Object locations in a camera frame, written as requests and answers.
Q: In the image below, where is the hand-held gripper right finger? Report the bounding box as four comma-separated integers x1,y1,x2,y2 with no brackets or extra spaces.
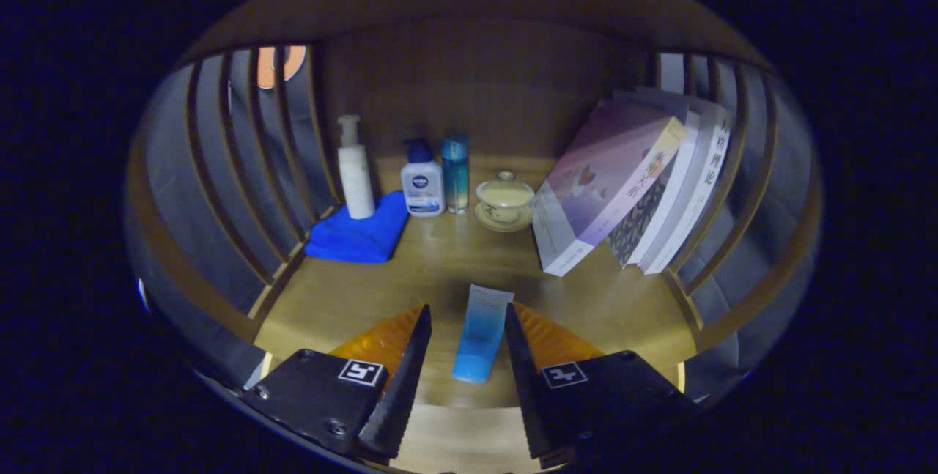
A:
503,302,697,469

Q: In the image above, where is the dark patterned book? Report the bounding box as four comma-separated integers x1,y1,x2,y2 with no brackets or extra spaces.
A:
605,179,668,269

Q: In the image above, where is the teal cylindrical bottle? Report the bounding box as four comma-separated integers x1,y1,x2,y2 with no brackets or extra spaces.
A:
441,134,470,215

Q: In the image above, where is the purple cover book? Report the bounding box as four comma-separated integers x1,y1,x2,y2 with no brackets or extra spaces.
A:
531,97,688,278

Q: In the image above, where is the blue folded cloth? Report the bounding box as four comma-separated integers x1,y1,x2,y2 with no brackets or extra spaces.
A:
304,190,410,264

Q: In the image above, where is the blue squeeze tube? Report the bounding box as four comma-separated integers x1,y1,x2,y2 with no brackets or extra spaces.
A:
451,284,515,385

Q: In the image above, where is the wooden countertop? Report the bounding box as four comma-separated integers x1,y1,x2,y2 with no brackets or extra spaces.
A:
253,154,697,474

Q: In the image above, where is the white bottle with blue cap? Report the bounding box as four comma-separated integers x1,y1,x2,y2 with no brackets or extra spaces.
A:
400,138,446,218

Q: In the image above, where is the white pump bottle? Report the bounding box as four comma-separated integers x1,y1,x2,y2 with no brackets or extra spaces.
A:
336,115,376,221

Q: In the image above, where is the plain white book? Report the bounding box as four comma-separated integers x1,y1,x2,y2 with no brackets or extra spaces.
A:
627,111,703,267

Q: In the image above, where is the brown wooden cabinet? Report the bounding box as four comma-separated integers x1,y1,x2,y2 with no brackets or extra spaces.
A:
125,0,825,474

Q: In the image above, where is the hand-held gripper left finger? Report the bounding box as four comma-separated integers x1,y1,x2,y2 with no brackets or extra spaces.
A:
242,303,433,460

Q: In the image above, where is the white book with black characters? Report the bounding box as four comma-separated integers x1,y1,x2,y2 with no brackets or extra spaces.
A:
639,97,732,275

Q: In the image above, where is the lidded ceramic tea cup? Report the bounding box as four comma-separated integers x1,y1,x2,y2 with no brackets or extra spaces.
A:
474,171,536,233

